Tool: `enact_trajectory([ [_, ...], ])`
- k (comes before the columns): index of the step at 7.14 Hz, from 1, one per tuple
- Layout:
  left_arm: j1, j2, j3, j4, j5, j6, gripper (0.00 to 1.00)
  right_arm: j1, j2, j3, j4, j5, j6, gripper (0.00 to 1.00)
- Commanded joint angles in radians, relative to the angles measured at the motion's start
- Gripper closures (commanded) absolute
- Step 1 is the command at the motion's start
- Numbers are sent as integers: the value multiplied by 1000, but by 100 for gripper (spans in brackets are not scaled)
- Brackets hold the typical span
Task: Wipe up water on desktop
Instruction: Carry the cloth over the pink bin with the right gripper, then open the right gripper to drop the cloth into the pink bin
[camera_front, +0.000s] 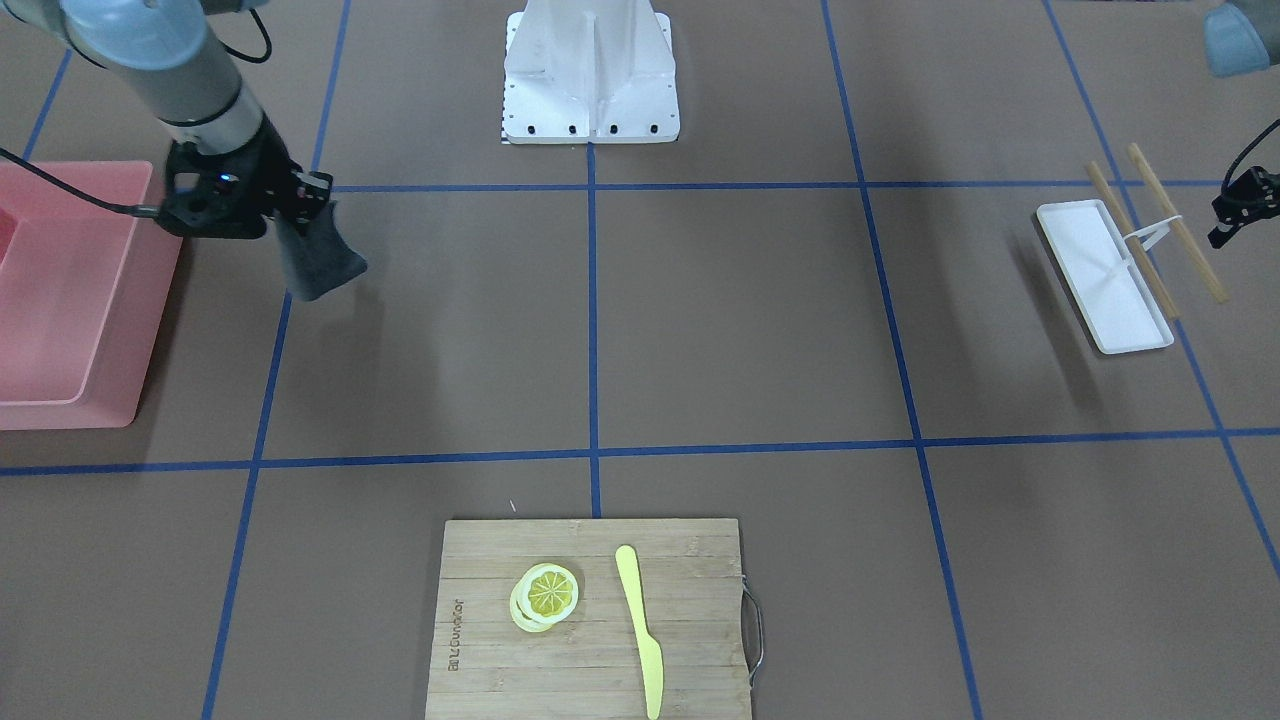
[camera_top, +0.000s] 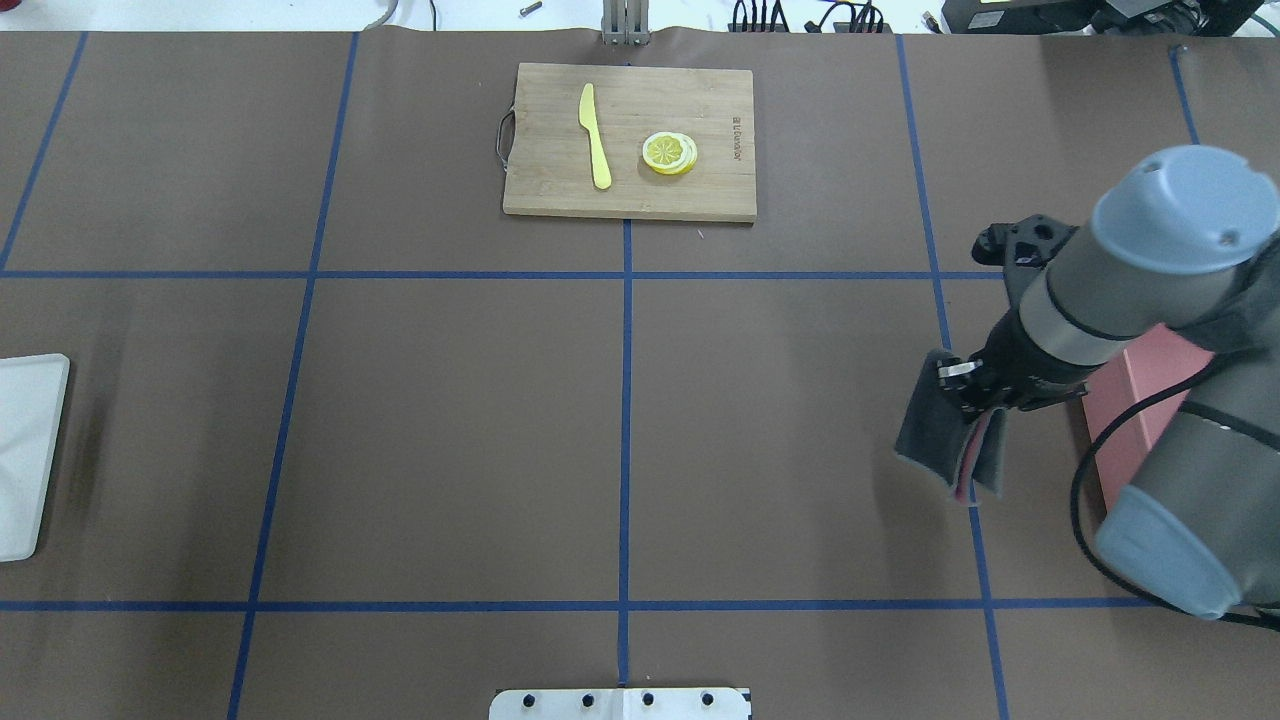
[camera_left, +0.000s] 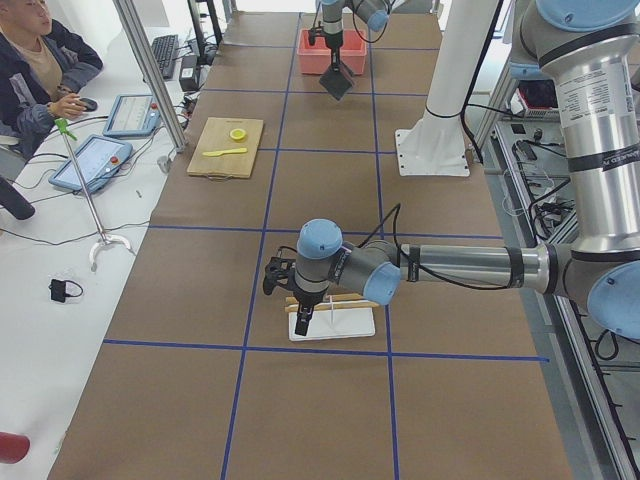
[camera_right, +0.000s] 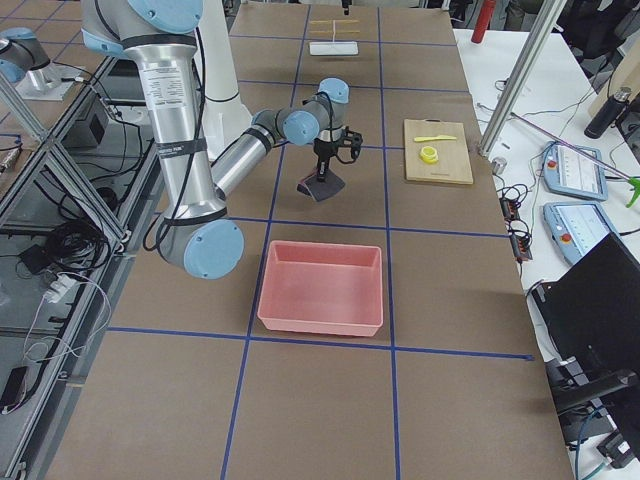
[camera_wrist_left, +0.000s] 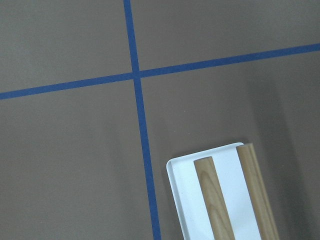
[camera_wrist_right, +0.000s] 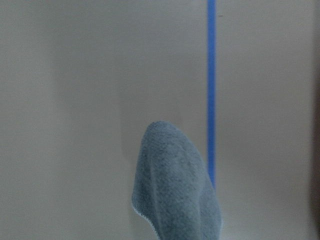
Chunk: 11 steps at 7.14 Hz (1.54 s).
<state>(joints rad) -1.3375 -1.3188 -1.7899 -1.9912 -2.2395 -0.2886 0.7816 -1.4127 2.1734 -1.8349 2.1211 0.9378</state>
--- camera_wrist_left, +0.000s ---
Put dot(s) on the wooden rod far side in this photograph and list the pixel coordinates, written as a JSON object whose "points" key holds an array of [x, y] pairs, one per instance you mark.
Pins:
{"points": [[257, 192]]}

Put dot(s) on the white rectangular tray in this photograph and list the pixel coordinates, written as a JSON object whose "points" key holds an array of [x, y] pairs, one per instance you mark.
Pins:
{"points": [[189, 201]]}

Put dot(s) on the wooden rod near tray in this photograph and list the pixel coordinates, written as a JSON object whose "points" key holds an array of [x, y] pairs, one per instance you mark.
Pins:
{"points": [[214, 201]]}

